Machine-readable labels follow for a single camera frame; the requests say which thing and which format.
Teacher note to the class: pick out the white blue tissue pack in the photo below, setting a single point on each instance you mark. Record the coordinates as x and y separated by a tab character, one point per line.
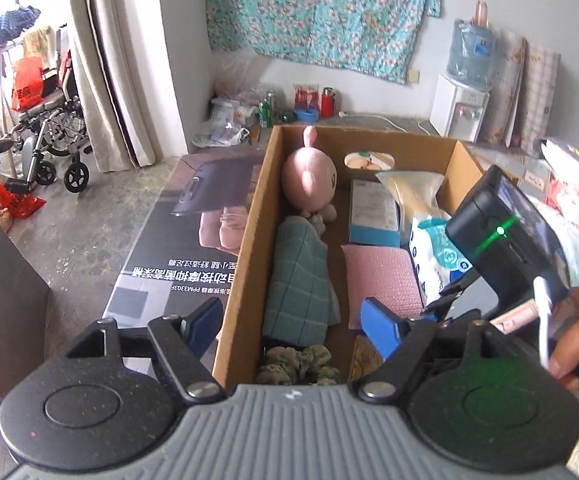
437	262

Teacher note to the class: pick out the beige curtain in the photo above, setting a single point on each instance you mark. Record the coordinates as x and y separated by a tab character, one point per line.
122	70

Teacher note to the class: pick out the wheelchair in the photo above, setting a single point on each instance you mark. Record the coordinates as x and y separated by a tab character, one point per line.
54	127

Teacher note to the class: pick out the rolled floral mat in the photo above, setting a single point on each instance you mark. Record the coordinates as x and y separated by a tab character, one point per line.
507	73

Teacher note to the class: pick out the printed floor poster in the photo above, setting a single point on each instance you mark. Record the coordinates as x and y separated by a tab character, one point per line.
188	247

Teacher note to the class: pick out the gold patterned packet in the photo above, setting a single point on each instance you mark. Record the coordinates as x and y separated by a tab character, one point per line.
365	359

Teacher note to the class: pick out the teal floral wall cloth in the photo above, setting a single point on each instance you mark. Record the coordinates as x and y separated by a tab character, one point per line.
372	37

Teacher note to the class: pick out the pink sponge cloth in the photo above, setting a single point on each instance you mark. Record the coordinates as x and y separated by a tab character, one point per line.
385	273

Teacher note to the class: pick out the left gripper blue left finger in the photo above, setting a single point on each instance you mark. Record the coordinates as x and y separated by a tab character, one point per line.
179	342

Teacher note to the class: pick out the beige wet wipes pack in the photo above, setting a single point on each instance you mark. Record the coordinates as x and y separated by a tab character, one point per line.
415	193

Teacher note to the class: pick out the blue water bottle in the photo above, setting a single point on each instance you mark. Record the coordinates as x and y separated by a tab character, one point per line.
471	55

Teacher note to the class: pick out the white blue medicine box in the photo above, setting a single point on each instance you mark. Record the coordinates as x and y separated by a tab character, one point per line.
373	215

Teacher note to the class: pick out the green checkered towel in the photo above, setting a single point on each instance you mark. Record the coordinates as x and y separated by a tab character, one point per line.
301	304

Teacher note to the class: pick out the pink plush toy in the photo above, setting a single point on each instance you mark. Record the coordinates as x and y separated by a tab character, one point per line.
309	179

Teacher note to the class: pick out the red thermos bottle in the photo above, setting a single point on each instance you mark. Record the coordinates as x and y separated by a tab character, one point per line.
328	103

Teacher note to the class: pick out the orange plastic bag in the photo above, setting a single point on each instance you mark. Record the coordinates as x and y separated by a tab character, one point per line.
27	85

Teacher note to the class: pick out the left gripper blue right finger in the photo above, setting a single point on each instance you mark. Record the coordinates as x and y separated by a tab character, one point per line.
401	342

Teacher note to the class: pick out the white water dispenser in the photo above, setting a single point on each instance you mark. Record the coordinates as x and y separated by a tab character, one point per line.
458	110

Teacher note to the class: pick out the green scrunchie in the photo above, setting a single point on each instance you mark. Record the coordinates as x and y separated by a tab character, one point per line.
286	366

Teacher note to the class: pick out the brown cardboard box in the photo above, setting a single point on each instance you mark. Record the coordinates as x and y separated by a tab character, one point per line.
240	348

